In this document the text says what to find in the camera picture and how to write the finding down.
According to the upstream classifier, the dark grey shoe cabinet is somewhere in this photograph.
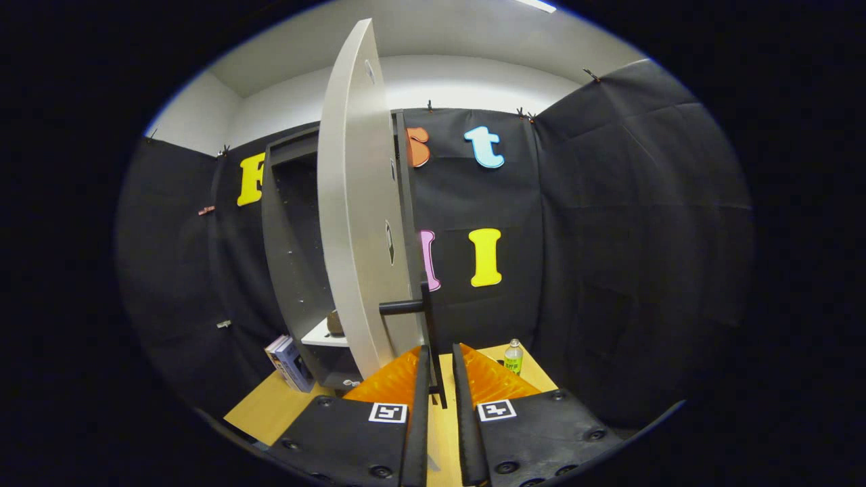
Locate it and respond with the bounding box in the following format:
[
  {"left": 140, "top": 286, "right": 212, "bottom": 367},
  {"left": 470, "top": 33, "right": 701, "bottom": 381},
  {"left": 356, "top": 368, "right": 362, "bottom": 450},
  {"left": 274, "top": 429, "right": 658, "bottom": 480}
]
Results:
[{"left": 260, "top": 110, "right": 426, "bottom": 393}]

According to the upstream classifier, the black door handle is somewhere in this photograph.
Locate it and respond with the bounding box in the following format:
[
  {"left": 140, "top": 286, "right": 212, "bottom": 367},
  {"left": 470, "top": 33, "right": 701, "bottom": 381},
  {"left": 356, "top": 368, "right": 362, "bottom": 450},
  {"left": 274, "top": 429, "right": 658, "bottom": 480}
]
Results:
[{"left": 379, "top": 281, "right": 449, "bottom": 409}]

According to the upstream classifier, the beige shoe cabinet door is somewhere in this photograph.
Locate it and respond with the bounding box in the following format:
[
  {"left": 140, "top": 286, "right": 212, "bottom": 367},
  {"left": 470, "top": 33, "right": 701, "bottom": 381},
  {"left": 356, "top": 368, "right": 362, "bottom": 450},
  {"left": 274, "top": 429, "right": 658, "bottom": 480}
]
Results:
[{"left": 318, "top": 18, "right": 425, "bottom": 379}]

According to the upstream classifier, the black backdrop cloth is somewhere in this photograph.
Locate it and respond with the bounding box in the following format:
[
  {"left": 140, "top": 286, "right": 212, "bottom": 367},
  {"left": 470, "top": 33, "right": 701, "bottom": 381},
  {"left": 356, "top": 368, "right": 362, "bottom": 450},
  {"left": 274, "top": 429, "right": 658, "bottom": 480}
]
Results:
[{"left": 115, "top": 60, "right": 755, "bottom": 434}]

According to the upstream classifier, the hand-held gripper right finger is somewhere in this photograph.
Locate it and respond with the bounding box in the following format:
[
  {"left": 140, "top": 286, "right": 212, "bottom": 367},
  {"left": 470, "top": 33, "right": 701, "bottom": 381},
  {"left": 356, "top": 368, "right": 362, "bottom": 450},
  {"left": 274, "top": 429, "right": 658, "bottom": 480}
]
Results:
[{"left": 452, "top": 343, "right": 623, "bottom": 487}]

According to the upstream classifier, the blue book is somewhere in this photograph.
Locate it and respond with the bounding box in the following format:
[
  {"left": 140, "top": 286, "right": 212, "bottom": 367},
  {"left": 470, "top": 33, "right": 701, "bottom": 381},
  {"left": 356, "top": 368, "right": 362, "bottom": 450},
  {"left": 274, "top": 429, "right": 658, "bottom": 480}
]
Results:
[{"left": 274, "top": 337, "right": 316, "bottom": 394}]

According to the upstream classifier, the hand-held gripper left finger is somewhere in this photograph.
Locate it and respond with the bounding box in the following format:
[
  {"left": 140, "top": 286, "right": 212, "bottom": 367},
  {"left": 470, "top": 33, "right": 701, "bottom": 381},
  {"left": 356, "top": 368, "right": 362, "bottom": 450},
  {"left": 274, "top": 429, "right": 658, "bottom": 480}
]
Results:
[{"left": 269, "top": 345, "right": 430, "bottom": 487}]

